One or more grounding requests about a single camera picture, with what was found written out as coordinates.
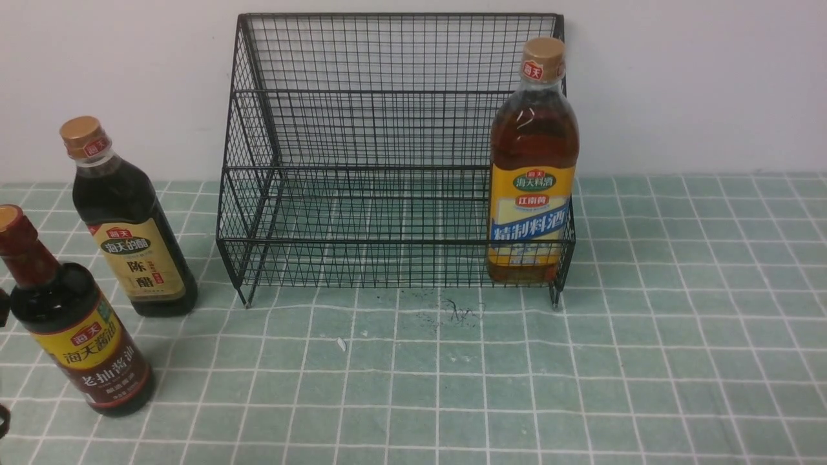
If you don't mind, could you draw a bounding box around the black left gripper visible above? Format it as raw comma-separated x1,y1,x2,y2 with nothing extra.
0,289,10,327

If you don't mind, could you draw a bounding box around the dark soy sauce bottle red neck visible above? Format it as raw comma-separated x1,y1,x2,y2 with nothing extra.
1,204,156,417

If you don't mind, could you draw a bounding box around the dark vinegar bottle gold cap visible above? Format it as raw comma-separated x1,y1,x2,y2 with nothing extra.
59,116,198,318

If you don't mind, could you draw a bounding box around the amber cooking wine bottle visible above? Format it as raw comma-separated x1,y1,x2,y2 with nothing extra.
487,36,581,284

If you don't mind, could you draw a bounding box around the green checkered tablecloth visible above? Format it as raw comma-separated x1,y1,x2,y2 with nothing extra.
2,173,825,464

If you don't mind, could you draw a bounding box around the black wire mesh shelf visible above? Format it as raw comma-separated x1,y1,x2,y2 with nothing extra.
216,12,566,306

